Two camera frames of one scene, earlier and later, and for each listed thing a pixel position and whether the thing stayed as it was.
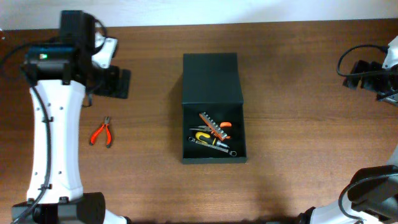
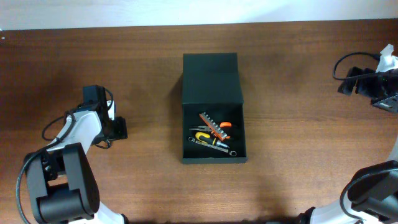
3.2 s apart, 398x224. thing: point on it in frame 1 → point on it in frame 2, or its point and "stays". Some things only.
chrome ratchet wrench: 231,152 stays
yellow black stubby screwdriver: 198,135 stays
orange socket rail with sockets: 212,127 stays
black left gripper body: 116,83 → 119,128
